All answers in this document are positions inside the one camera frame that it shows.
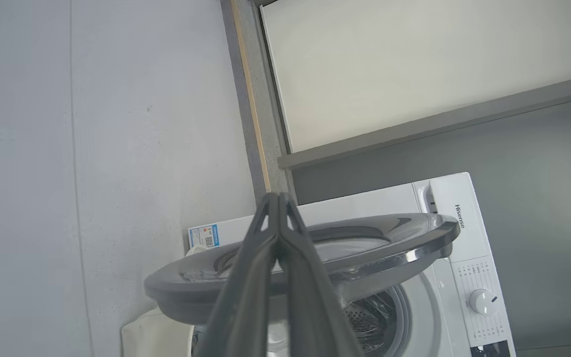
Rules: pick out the cream fabric laundry basket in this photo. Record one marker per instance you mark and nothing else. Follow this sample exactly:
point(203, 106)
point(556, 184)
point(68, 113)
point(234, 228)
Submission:
point(151, 337)

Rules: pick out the white detergent drawer front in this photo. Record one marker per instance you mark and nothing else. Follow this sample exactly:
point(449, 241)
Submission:
point(464, 233)

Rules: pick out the black round glass washer door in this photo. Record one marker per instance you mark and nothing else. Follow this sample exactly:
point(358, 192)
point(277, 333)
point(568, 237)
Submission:
point(389, 238)

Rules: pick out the white round control knob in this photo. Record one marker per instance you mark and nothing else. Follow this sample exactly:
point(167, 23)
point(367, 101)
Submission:
point(483, 302)

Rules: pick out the blue energy label sticker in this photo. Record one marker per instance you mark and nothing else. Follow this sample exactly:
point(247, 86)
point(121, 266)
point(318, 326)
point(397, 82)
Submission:
point(203, 236)

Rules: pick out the white front-load washing machine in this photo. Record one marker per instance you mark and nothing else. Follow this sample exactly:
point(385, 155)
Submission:
point(439, 317)

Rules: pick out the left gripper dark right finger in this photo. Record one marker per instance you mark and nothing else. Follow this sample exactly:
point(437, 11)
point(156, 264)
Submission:
point(315, 307)

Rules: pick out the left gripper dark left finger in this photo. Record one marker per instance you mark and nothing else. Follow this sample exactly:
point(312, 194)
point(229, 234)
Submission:
point(238, 307)

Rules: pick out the gold floor threshold strip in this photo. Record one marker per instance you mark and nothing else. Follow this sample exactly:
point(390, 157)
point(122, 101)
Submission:
point(252, 99)

